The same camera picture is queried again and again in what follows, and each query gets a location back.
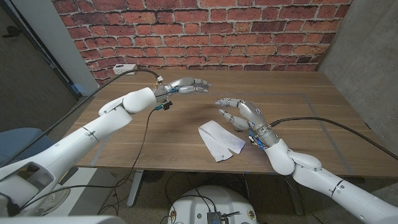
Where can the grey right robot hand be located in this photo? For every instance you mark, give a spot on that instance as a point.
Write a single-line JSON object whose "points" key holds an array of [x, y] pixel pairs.
{"points": [[253, 115]]}

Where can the grey electronics box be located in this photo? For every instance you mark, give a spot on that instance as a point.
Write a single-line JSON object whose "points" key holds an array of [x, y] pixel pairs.
{"points": [[214, 218]]}

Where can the blue chair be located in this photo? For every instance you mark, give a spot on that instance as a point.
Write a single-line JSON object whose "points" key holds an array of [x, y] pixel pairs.
{"points": [[18, 143]]}

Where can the white receipt paper strip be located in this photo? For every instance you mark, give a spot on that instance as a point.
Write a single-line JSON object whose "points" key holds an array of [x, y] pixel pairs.
{"points": [[220, 140]]}

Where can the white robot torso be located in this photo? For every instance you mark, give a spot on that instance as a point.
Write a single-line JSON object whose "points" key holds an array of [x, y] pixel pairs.
{"points": [[224, 202]]}

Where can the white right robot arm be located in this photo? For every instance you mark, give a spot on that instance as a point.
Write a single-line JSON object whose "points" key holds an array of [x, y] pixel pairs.
{"points": [[311, 177]]}

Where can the red brick printed backdrop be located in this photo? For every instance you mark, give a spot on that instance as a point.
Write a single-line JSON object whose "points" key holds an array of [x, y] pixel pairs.
{"points": [[217, 34]]}

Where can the white sneaker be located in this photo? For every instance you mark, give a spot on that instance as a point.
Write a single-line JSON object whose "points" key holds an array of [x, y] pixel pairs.
{"points": [[53, 200]]}

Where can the dark round floor fixture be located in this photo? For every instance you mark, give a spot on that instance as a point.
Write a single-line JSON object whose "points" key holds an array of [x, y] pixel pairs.
{"points": [[154, 175]]}

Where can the white power strip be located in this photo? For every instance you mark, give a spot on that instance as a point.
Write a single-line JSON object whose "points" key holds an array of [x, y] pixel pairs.
{"points": [[122, 68]]}

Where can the dark grey door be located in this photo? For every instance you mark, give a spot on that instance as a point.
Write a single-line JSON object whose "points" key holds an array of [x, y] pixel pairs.
{"points": [[25, 77]]}

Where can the grey metal table leg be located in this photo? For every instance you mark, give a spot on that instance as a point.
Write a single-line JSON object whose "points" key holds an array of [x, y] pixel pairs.
{"points": [[295, 200], [134, 189]]}

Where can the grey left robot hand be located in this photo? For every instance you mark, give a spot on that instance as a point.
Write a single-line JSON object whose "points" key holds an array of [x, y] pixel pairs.
{"points": [[183, 82]]}

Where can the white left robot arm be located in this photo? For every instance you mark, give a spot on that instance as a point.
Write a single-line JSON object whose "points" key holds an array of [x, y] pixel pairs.
{"points": [[109, 118]]}

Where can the small black left wrist camera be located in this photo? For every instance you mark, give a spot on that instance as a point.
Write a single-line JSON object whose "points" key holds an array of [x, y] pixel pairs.
{"points": [[168, 105]]}

